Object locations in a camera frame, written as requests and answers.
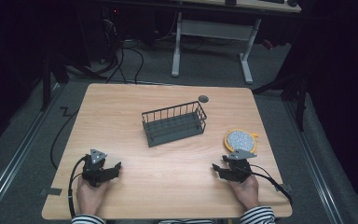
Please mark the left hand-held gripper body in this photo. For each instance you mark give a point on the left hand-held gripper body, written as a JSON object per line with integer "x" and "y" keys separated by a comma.
{"x": 94, "y": 172}

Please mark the metal floor rail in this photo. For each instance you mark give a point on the metal floor rail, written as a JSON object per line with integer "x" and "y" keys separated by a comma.
{"x": 15, "y": 155}
{"x": 315, "y": 168}

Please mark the gray tape piece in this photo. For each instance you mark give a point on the gray tape piece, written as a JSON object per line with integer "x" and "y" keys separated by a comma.
{"x": 51, "y": 191}
{"x": 286, "y": 188}

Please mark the person's left hand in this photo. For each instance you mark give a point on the person's left hand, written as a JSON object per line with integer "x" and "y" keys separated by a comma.
{"x": 90, "y": 196}

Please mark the black keyboard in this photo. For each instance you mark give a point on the black keyboard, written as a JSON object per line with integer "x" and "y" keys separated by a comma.
{"x": 272, "y": 1}

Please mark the person's right hand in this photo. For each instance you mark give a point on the person's right hand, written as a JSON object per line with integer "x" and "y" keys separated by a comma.
{"x": 247, "y": 191}

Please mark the black computer mouse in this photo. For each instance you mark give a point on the black computer mouse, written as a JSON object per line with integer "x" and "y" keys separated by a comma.
{"x": 292, "y": 2}

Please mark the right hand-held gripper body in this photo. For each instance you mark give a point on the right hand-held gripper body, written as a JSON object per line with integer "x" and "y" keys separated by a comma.
{"x": 238, "y": 169}

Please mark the black metal stand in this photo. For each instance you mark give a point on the black metal stand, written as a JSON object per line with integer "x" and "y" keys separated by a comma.
{"x": 295, "y": 90}
{"x": 48, "y": 81}

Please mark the white frame desk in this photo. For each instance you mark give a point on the white frame desk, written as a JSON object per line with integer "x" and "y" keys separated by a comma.
{"x": 214, "y": 29}

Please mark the gray round table grommet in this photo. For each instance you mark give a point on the gray round table grommet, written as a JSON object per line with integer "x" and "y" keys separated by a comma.
{"x": 203, "y": 99}

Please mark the yellow round speckled disc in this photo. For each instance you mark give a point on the yellow round speckled disc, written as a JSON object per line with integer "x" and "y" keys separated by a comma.
{"x": 240, "y": 140}

